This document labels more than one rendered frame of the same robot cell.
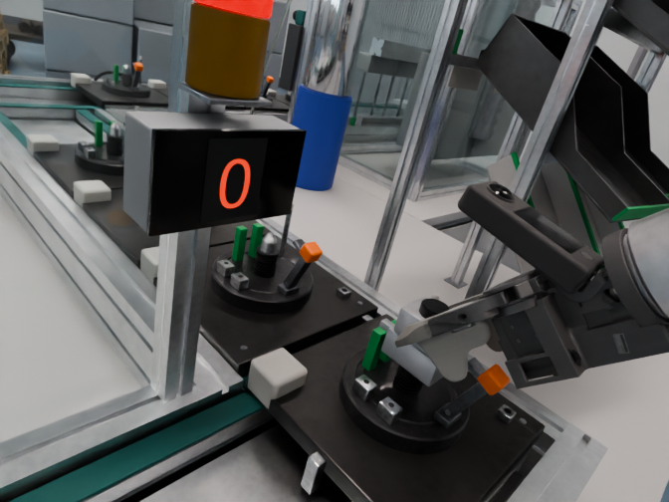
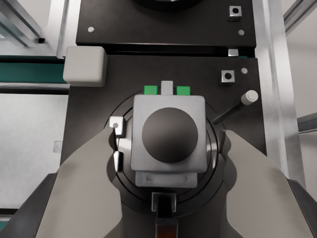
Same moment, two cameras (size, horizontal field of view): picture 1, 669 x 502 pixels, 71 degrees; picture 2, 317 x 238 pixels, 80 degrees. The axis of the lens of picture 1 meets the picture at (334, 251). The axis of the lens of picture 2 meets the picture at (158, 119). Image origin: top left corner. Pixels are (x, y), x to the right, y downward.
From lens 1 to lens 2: 43 cm
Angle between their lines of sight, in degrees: 57
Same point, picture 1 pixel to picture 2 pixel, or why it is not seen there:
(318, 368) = (128, 78)
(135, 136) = not seen: outside the picture
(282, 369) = (79, 67)
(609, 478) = not seen: outside the picture
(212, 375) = (66, 39)
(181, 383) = (21, 38)
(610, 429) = not seen: outside the picture
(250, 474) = (58, 115)
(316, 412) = (87, 114)
